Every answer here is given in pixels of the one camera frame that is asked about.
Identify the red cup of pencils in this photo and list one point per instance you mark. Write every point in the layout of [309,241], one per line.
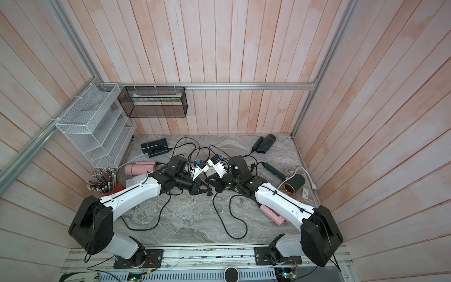
[106,182]

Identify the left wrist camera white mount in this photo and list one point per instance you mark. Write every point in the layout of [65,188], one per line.
[199,168]

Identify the white wire shelf rack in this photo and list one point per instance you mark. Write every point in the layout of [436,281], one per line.
[100,133]

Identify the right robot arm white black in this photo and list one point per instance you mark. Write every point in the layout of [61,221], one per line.
[319,236]

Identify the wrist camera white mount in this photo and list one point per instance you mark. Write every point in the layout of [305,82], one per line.
[199,168]
[216,167]

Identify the dark green folded hair dryer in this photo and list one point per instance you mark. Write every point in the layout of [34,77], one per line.
[263,144]

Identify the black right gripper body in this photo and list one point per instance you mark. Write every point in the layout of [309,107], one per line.
[238,183]

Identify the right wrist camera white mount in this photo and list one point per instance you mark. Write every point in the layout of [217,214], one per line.
[216,167]

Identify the black folded hair dryer left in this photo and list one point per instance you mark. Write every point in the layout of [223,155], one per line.
[155,148]

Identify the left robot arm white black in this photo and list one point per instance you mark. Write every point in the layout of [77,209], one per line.
[92,226]

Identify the pink hair dryer left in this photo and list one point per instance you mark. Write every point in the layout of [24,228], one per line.
[140,168]

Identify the pink folded hair dryer right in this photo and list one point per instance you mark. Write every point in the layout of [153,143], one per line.
[279,220]

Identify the dark green hair dryer copper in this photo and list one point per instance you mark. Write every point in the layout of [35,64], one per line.
[291,184]

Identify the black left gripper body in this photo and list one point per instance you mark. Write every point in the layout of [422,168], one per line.
[190,185]

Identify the black mesh wall basket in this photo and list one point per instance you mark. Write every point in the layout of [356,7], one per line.
[154,101]

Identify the black round sensor puck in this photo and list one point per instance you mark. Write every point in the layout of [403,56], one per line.
[231,274]

